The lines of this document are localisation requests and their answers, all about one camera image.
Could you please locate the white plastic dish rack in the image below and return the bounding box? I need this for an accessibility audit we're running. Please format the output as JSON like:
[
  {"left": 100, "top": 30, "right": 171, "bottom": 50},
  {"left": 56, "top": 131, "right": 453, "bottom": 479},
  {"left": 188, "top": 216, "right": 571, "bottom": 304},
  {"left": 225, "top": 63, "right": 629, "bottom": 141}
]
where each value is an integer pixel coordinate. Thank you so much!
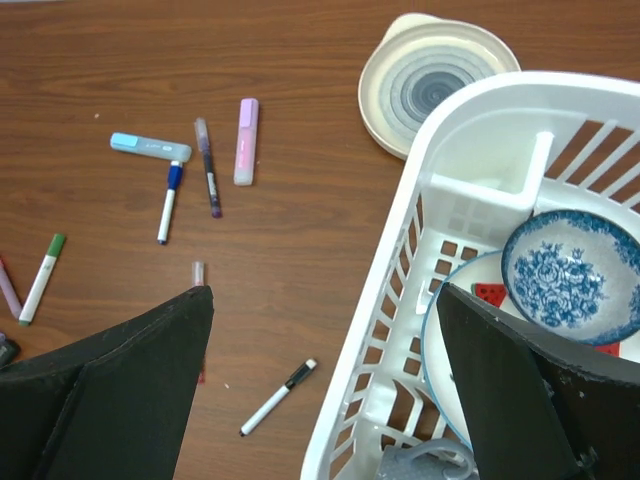
[{"left": 301, "top": 71, "right": 639, "bottom": 479}]

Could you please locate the black cap whiteboard marker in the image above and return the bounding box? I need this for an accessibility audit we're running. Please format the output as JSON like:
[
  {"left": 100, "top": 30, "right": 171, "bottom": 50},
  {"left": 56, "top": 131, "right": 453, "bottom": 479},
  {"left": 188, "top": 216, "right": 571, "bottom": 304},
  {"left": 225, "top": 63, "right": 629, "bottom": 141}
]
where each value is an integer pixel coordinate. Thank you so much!
[{"left": 239, "top": 358, "right": 317, "bottom": 437}]

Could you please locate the grey mug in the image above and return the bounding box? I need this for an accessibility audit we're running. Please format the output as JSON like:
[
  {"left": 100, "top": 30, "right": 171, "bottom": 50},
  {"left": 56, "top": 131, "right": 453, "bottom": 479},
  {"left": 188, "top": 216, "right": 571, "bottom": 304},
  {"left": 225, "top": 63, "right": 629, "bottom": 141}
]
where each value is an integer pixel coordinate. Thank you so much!
[{"left": 375, "top": 438, "right": 479, "bottom": 480}]

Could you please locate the pink marker pen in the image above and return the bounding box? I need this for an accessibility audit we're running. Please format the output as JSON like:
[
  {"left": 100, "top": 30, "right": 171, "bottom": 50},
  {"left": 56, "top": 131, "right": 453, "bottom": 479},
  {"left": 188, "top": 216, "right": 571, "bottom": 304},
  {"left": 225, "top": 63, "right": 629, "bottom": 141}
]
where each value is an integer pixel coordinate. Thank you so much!
[{"left": 0, "top": 260, "right": 22, "bottom": 319}]

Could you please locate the blue cap whiteboard marker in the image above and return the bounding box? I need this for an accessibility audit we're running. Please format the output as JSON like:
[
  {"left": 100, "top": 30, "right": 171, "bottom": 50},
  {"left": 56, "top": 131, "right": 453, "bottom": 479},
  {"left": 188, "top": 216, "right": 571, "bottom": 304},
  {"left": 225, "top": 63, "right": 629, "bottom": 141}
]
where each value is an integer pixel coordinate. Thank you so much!
[{"left": 157, "top": 161, "right": 183, "bottom": 245}]

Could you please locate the red gel pen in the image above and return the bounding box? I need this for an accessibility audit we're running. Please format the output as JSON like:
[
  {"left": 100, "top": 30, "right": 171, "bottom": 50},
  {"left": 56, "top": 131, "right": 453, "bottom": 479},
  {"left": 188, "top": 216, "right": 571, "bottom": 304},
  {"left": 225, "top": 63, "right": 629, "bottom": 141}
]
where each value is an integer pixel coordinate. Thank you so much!
[{"left": 192, "top": 261, "right": 206, "bottom": 384}]

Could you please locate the pink highlighter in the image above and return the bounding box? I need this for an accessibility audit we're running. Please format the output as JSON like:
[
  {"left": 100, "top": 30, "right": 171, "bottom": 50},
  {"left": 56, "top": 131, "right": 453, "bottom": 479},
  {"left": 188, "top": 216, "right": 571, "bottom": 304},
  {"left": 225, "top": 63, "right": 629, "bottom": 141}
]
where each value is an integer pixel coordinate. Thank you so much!
[{"left": 233, "top": 98, "right": 259, "bottom": 186}]

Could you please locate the light blue highlighter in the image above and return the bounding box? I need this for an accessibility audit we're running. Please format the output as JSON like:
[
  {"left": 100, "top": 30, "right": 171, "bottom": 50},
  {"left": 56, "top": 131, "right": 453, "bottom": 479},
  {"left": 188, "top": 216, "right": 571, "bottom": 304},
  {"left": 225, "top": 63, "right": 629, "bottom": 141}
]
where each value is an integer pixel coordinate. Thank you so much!
[{"left": 110, "top": 132, "right": 192, "bottom": 163}]

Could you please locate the dark purple gel pen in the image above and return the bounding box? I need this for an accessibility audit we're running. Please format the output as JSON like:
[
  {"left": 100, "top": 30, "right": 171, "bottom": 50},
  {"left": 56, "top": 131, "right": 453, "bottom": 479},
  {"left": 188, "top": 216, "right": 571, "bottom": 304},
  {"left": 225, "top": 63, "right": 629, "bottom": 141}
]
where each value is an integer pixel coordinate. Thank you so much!
[{"left": 194, "top": 118, "right": 222, "bottom": 218}]

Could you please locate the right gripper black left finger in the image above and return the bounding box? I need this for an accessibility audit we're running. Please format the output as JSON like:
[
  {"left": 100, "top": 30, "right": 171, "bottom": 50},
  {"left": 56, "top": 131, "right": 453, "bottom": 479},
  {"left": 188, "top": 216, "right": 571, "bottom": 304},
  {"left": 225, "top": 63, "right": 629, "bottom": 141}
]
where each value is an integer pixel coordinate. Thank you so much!
[{"left": 1, "top": 286, "right": 214, "bottom": 479}]

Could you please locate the white watermelon pattern plate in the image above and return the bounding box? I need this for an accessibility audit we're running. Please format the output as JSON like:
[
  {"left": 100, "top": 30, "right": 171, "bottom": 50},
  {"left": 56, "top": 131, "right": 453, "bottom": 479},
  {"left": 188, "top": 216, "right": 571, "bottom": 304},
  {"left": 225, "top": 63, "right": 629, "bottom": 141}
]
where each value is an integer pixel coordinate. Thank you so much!
[{"left": 420, "top": 249, "right": 640, "bottom": 451}]

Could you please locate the purple black highlighter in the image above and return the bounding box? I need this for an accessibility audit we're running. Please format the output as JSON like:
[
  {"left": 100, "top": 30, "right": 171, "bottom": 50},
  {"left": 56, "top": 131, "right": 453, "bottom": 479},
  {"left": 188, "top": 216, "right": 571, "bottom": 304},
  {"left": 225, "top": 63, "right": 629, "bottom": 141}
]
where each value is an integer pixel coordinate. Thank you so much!
[{"left": 0, "top": 333, "right": 21, "bottom": 368}]

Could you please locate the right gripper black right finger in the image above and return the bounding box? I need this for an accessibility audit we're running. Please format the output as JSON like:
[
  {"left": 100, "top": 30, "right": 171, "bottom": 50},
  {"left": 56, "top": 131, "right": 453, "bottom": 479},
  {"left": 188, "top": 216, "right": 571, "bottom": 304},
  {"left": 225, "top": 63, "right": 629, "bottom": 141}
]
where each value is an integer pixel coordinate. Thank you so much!
[{"left": 437, "top": 283, "right": 639, "bottom": 479}]

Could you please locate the green cap white marker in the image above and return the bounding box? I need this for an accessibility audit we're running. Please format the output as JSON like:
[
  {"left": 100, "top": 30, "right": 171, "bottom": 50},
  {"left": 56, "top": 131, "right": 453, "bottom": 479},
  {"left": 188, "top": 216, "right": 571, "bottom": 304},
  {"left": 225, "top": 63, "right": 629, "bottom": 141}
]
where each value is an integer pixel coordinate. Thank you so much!
[{"left": 18, "top": 233, "right": 66, "bottom": 326}]

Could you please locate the cream plate with grey spiral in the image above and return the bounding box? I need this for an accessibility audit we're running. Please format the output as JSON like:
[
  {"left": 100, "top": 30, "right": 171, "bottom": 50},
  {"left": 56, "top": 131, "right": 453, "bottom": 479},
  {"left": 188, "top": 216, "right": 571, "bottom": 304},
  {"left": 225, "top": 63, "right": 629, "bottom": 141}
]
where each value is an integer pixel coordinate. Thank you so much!
[{"left": 358, "top": 13, "right": 521, "bottom": 160}]

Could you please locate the blue floral ceramic bowl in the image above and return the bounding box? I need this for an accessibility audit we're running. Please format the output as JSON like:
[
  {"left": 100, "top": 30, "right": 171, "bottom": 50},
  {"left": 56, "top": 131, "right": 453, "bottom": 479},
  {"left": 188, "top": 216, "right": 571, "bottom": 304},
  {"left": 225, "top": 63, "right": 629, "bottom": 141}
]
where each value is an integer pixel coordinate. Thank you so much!
[{"left": 501, "top": 209, "right": 639, "bottom": 346}]

